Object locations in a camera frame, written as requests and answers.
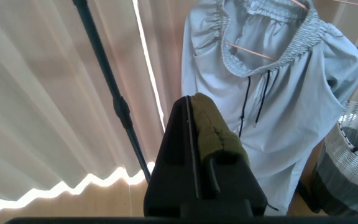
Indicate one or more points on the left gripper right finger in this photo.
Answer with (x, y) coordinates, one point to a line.
(235, 186)

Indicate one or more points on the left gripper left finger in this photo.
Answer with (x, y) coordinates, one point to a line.
(172, 180)

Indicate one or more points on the green garment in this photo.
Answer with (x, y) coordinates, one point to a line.
(213, 133)

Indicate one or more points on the pale grey shorts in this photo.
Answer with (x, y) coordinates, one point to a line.
(291, 109)

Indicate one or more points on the black clothes rack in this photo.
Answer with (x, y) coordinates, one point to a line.
(118, 105)

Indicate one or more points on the white laundry basket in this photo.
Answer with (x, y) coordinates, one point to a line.
(346, 161)

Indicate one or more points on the beige curtain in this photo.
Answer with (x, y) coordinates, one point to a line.
(26, 93)

